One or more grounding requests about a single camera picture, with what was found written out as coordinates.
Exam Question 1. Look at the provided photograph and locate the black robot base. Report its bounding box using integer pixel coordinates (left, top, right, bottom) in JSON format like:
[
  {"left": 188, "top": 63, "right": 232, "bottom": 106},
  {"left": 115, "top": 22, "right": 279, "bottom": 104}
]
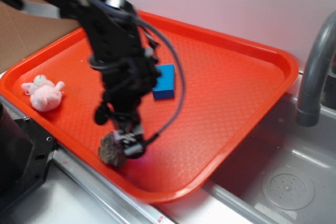
[{"left": 1, "top": 105, "right": 56, "bottom": 214}]

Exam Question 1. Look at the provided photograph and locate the blue rectangular block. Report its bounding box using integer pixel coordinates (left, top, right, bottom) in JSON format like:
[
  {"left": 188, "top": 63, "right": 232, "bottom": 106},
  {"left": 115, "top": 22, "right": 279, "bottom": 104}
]
[{"left": 152, "top": 64, "right": 175, "bottom": 100}]

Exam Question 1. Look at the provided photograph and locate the grey toy sink basin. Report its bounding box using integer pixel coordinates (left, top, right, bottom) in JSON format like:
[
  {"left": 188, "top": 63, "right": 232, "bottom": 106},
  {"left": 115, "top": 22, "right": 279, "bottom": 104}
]
[{"left": 158, "top": 81, "right": 335, "bottom": 223}]

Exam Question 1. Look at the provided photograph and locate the red plastic tray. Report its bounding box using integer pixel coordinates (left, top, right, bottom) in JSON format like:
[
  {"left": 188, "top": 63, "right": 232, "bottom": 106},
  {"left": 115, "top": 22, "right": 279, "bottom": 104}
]
[{"left": 1, "top": 12, "right": 299, "bottom": 204}]

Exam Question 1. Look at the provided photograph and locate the grey sink faucet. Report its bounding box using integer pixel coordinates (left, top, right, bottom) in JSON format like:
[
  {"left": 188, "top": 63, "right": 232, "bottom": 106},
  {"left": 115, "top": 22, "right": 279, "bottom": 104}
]
[{"left": 296, "top": 12, "right": 335, "bottom": 127}]

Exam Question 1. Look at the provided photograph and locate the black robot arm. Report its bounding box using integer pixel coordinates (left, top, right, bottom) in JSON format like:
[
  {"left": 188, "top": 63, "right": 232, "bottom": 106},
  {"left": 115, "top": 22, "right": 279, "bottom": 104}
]
[{"left": 1, "top": 0, "right": 161, "bottom": 159}]

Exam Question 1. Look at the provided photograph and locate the brown cardboard sheet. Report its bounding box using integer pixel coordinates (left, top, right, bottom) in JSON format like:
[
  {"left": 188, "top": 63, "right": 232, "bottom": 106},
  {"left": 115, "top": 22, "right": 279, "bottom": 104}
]
[{"left": 1, "top": 2, "right": 79, "bottom": 73}]

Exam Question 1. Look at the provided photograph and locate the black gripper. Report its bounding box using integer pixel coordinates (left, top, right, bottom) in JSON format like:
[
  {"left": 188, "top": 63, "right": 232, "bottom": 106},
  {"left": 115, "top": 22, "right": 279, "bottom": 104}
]
[{"left": 90, "top": 56, "right": 161, "bottom": 157}]

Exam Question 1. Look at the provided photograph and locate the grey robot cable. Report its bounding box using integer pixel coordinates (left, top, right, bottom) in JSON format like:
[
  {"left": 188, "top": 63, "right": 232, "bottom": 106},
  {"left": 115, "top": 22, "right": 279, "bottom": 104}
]
[{"left": 78, "top": 0, "right": 186, "bottom": 143}]

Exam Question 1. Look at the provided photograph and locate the brown rough rock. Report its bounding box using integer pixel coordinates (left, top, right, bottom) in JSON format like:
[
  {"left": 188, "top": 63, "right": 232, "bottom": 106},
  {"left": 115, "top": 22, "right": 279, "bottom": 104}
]
[{"left": 98, "top": 131, "right": 128, "bottom": 168}]

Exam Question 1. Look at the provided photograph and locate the pink plush toy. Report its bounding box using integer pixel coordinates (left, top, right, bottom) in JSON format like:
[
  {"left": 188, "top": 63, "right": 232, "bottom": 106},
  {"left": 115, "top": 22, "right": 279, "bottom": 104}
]
[{"left": 21, "top": 74, "right": 65, "bottom": 112}]

